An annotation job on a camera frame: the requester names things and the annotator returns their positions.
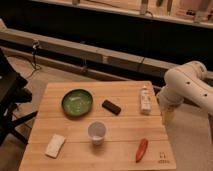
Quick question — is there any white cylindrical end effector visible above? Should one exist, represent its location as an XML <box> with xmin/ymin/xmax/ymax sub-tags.
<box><xmin>160</xmin><ymin>101</ymin><xmax>176</xmax><ymax>125</ymax></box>

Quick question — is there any black eraser block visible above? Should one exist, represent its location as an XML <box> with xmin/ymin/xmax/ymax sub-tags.
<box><xmin>102</xmin><ymin>100</ymin><xmax>121</xmax><ymax>115</ymax></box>

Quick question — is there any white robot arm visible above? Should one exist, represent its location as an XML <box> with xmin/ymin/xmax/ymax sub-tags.
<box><xmin>156</xmin><ymin>61</ymin><xmax>213</xmax><ymax>124</ymax></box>

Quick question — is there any white tube bottle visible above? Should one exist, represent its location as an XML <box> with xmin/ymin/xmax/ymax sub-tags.
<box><xmin>140</xmin><ymin>86</ymin><xmax>151</xmax><ymax>115</ymax></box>

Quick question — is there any red chili pepper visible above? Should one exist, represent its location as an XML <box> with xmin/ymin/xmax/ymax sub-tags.
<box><xmin>135</xmin><ymin>139</ymin><xmax>148</xmax><ymax>162</ymax></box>

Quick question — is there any clear plastic cup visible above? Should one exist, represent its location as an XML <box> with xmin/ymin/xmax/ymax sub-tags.
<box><xmin>88</xmin><ymin>121</ymin><xmax>107</xmax><ymax>145</ymax></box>

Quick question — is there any green bowl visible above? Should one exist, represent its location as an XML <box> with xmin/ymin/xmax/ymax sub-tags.
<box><xmin>61</xmin><ymin>89</ymin><xmax>93</xmax><ymax>117</ymax></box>

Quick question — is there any white sponge block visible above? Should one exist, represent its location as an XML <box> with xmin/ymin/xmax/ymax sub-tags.
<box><xmin>45</xmin><ymin>134</ymin><xmax>66</xmax><ymax>158</ymax></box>

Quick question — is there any black chair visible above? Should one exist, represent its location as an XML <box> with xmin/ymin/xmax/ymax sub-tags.
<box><xmin>0</xmin><ymin>48</ymin><xmax>37</xmax><ymax>146</ymax></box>

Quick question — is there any black cable with plug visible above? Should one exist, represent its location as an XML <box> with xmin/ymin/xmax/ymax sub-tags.
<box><xmin>30</xmin><ymin>40</ymin><xmax>43</xmax><ymax>72</ymax></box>

